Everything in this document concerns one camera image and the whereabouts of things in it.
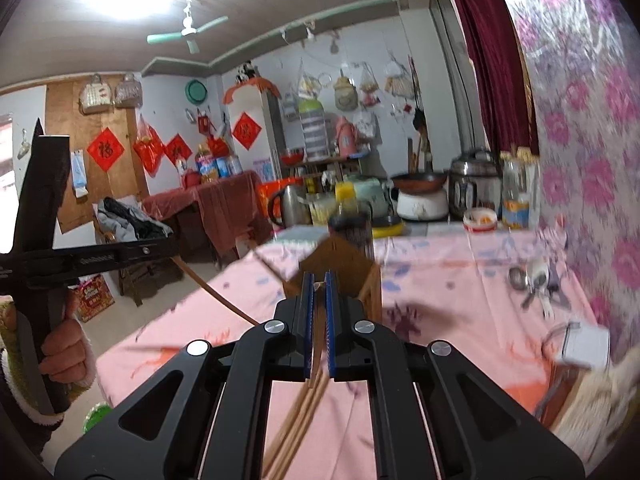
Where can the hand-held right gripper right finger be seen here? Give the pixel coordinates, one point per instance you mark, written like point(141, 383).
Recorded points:
point(331, 325)

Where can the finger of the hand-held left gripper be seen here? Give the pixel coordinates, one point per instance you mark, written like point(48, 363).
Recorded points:
point(125, 256)

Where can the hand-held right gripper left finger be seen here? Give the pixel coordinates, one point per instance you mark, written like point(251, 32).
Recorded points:
point(308, 325)

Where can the wooden chopstick holder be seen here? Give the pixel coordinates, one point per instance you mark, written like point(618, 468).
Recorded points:
point(356, 280)

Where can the set of wooden chopsticks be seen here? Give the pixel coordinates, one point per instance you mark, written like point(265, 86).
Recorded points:
point(267, 266)

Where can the long wooden chopstick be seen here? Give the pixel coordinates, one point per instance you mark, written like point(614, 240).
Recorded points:
point(314, 420)
point(295, 425)
point(215, 295)
point(305, 425)

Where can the person's left hand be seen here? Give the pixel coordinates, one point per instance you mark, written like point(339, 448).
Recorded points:
point(70, 355)

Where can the wooden chair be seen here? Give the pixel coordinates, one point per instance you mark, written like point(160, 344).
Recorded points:
point(130, 270)

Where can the pile of dark jackets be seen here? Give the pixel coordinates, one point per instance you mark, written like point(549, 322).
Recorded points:
point(125, 220)

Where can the blue white hanging packet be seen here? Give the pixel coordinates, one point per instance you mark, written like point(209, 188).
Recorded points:
point(79, 175)

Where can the red gift box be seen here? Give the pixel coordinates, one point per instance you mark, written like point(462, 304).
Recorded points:
point(95, 300)

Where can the red diamond paper decoration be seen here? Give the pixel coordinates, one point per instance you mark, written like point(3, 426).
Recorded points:
point(247, 131)
point(106, 150)
point(178, 150)

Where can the grey folded cloth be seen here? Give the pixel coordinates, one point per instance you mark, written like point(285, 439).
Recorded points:
point(300, 233)

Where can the dark soy sauce bottle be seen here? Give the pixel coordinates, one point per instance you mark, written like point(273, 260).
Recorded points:
point(350, 230)

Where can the wooden board door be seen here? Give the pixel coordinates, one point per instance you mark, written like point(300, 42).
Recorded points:
point(65, 105)

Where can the red pot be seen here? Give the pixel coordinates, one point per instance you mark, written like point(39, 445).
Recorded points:
point(190, 179)

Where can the side table red cloth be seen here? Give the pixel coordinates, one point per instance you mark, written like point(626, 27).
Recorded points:
point(225, 210)

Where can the red plastic hanging bag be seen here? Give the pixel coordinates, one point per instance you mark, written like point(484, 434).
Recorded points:
point(148, 147)

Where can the yellow plastic scoop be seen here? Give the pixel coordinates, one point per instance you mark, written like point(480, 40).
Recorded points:
point(387, 227)

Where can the white woven hanging bag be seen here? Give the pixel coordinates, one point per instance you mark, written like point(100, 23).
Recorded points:
point(95, 96)

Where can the steel electric kettle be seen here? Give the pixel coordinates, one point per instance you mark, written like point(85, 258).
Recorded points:
point(287, 207)

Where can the large cooking oil bottle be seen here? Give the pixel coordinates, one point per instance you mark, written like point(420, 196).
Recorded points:
point(206, 167)

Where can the pink deer print tablecloth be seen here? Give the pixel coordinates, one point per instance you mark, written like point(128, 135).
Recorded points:
point(450, 285)

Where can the white refrigerator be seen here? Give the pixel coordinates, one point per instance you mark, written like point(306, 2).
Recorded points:
point(250, 165)

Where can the green plastic basin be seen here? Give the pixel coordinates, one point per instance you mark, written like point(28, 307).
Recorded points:
point(97, 417)

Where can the brown wok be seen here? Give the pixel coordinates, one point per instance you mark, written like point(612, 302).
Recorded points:
point(417, 181)

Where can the red basin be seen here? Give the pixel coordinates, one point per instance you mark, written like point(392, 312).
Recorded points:
point(292, 156)

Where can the teal round basin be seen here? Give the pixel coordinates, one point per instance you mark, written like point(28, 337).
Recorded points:
point(196, 91)

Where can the white bowl red rim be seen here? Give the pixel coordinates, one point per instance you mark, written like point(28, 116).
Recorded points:
point(480, 221)

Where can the metal spoon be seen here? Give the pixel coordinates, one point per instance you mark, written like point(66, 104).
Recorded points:
point(519, 277)

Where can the green lidded stacked container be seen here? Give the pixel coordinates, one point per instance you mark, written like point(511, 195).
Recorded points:
point(313, 130)

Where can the silver black pressure cooker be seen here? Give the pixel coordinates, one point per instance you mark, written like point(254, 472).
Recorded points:
point(472, 185)

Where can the white printed plastic bag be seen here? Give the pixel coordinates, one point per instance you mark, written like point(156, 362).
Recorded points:
point(365, 125)

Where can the orange cloth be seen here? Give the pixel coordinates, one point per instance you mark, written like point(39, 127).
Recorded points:
point(250, 85)

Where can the white ceramic spoon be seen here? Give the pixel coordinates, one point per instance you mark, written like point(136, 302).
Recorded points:
point(541, 280)

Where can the panda plush toy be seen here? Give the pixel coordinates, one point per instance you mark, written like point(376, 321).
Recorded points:
point(247, 72)

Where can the teal ceiling fan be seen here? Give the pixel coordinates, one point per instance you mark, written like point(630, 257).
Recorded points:
point(189, 30)

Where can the clear bottle yellow label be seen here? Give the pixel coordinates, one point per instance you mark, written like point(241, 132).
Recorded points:
point(515, 195)

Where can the beige hanging pocket bag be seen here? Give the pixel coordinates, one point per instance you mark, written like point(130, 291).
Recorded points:
point(345, 92)

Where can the plastic bag red contents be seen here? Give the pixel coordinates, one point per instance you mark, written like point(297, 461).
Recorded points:
point(368, 87)

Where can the clear plastic hanging bag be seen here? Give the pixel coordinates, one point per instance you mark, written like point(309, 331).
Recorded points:
point(307, 82)

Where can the white power adapter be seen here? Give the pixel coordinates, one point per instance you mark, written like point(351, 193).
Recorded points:
point(585, 345)

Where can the cream fuzzy cloth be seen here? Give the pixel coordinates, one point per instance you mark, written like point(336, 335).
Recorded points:
point(590, 410)

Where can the dark red curtain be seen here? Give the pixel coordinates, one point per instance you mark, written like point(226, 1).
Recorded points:
point(495, 60)

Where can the floral plastic wall sheet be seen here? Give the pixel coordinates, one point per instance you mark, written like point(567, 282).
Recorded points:
point(580, 110)

